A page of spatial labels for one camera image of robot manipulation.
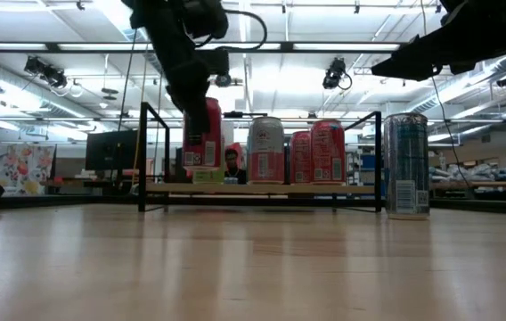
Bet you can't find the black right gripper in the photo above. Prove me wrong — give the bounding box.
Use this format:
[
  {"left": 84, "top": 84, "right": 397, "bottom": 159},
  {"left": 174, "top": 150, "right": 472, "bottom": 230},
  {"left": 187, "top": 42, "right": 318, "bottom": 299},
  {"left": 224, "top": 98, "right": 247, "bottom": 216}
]
[{"left": 371, "top": 0, "right": 506, "bottom": 82}]

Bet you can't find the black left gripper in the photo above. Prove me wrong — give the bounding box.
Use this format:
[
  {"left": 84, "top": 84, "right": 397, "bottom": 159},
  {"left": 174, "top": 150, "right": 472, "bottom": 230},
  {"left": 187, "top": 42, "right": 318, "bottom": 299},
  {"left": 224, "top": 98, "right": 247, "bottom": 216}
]
[{"left": 148, "top": 17, "right": 212, "bottom": 146}]

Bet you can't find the dark red cola can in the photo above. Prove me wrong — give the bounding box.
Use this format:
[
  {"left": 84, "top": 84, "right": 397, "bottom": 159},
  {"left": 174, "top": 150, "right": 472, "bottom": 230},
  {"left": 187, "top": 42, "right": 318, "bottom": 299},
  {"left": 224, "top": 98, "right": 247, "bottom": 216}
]
[{"left": 182, "top": 96, "right": 224, "bottom": 173}]

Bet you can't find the light green can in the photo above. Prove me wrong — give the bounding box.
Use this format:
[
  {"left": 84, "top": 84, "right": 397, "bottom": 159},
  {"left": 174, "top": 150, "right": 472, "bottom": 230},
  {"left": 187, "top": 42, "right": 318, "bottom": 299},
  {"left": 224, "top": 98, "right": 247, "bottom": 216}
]
[{"left": 192, "top": 168, "right": 226, "bottom": 185}]

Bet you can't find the white and pink can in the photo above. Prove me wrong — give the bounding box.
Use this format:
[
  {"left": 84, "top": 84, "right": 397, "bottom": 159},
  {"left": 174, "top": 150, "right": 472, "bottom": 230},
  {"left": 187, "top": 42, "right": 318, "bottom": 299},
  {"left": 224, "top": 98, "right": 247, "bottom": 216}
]
[{"left": 247, "top": 116, "right": 286, "bottom": 185}]

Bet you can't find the tall slim silver can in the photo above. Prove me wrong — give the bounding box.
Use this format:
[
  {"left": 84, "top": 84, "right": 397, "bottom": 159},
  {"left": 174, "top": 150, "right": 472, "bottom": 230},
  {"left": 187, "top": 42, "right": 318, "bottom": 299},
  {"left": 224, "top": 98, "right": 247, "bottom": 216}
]
[{"left": 384, "top": 112, "right": 431, "bottom": 221}]

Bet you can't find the red Fanta soda can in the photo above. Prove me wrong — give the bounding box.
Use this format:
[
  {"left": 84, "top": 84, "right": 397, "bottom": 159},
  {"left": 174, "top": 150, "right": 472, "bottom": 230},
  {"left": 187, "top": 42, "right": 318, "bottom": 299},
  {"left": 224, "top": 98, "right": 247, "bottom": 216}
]
[
  {"left": 289, "top": 130, "right": 313, "bottom": 185},
  {"left": 309, "top": 119, "right": 347, "bottom": 186}
]

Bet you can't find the person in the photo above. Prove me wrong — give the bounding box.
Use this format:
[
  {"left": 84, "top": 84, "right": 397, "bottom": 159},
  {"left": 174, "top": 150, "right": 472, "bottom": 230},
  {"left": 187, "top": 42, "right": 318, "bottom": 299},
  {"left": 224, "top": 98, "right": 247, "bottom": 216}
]
[{"left": 224, "top": 148, "right": 249, "bottom": 185}]

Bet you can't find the black computer monitor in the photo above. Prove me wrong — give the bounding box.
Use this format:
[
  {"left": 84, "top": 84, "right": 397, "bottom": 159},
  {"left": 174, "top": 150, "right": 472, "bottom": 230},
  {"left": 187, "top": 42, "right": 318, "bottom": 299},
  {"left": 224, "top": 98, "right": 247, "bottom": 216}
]
[{"left": 85, "top": 128, "right": 139, "bottom": 172}]

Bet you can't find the cluttered background table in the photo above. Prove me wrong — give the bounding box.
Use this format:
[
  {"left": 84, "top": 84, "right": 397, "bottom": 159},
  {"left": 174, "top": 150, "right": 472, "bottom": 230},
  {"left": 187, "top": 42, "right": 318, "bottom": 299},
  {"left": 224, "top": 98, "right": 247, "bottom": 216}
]
[{"left": 428, "top": 162, "right": 506, "bottom": 202}]

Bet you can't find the floral patterned cloth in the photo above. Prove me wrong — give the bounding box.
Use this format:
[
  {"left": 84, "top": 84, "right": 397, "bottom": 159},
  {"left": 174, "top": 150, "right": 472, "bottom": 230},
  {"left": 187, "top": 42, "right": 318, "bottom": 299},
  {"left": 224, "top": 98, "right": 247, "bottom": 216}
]
[{"left": 0, "top": 142, "right": 57, "bottom": 197}]

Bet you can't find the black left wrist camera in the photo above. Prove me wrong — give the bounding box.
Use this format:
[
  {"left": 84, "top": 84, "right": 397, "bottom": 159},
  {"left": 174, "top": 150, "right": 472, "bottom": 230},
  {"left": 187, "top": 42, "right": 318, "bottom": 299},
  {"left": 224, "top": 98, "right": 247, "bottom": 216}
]
[{"left": 197, "top": 47, "right": 231, "bottom": 77}]

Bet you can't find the black overhead camera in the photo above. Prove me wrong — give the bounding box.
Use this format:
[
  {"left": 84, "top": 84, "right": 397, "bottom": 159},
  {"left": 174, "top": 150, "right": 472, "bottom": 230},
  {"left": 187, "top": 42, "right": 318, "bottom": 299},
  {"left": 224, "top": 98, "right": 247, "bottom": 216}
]
[{"left": 322, "top": 56, "right": 353, "bottom": 91}]

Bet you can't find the thin hanging black cable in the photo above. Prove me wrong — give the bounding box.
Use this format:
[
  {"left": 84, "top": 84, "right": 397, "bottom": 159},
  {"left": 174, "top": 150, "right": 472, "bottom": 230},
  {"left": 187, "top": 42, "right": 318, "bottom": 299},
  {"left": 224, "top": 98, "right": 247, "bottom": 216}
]
[{"left": 117, "top": 30, "right": 138, "bottom": 133}]

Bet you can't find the black wire frame rack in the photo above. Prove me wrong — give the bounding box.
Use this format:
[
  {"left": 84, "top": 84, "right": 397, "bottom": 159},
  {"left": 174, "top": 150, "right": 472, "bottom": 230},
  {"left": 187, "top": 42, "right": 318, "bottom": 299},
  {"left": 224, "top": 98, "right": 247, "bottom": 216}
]
[{"left": 137, "top": 101, "right": 383, "bottom": 214}]

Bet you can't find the black overhead frame bar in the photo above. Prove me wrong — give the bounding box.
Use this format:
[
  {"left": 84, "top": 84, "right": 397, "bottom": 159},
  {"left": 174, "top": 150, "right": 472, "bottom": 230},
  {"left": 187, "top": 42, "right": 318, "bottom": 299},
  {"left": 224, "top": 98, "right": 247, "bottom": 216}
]
[{"left": 0, "top": 41, "right": 404, "bottom": 54}]

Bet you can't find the black table frame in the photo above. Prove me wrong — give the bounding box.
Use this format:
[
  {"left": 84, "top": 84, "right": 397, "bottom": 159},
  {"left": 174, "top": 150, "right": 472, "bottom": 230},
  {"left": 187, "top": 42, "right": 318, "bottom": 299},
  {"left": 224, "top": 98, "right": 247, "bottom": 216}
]
[{"left": 0, "top": 195, "right": 506, "bottom": 217}]

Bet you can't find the black ceiling camera cluster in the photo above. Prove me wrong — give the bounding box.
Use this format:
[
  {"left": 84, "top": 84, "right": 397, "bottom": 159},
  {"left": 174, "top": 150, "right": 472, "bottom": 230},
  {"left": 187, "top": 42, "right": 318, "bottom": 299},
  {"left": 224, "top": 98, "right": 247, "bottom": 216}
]
[{"left": 23, "top": 55, "right": 69, "bottom": 89}]

